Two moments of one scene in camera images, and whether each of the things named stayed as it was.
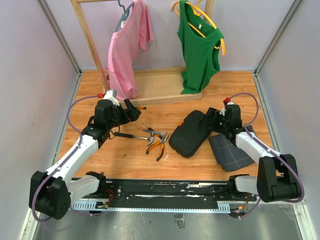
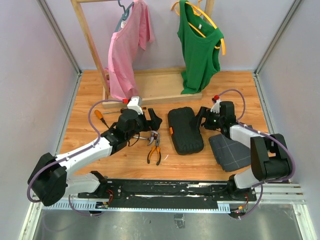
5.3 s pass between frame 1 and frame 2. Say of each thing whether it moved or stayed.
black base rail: stayed
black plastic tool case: moved
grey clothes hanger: stayed
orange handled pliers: moved
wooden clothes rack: stayed
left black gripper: moved
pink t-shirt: stayed
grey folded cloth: stayed
